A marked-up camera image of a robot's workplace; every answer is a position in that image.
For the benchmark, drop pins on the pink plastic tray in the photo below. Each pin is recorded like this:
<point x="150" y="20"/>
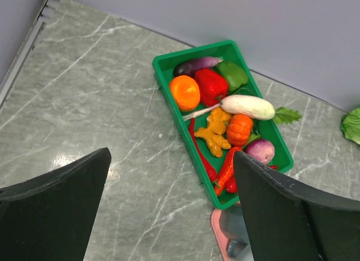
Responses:
<point x="219" y="233"/>

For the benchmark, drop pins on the purple toy onion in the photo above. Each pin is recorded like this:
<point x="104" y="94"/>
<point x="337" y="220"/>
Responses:
<point x="262" y="150"/>

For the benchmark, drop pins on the orange toy carrot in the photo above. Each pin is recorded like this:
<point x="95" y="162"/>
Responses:
<point x="226" y="171"/>

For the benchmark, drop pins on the white toy radish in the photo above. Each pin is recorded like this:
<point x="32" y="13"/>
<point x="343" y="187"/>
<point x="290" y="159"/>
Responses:
<point x="254" y="107"/>

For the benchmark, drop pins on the dark grey mug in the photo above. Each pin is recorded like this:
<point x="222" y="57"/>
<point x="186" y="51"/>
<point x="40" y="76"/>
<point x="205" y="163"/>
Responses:
<point x="240" y="247"/>

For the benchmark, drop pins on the green plastic bin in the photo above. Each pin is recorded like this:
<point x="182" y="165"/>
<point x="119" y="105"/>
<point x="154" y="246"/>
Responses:
<point x="227" y="49"/>

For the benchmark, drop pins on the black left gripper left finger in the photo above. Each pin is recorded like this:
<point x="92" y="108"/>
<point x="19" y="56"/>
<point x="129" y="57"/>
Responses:
<point x="51" y="216"/>

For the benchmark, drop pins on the small orange toy pumpkin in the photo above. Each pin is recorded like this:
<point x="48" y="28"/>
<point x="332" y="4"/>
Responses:
<point x="239" y="130"/>

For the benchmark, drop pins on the green toy bell pepper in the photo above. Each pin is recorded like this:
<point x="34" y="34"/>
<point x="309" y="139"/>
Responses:
<point x="233" y="74"/>

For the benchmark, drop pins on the red toy bell pepper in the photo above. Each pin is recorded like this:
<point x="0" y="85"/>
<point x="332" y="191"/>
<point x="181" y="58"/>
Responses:
<point x="213" y="87"/>

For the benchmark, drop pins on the green toy cabbage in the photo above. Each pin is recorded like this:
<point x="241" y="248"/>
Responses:
<point x="350" y="126"/>

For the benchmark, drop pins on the yellow toy ginger root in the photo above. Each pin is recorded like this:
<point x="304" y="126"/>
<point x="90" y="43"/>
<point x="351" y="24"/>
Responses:
<point x="217" y="123"/>

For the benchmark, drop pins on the purple toy eggplant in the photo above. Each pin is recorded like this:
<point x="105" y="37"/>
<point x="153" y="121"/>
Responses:
<point x="190" y="67"/>

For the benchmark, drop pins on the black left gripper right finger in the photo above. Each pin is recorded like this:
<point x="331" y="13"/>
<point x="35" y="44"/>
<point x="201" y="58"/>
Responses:
<point x="289" y="220"/>

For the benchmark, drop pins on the red toy chili pepper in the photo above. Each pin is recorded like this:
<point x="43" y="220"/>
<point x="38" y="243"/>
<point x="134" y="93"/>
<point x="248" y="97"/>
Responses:
<point x="211" y="172"/>

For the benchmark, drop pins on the orange toy persimmon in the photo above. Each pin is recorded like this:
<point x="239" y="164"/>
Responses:
<point x="186" y="92"/>

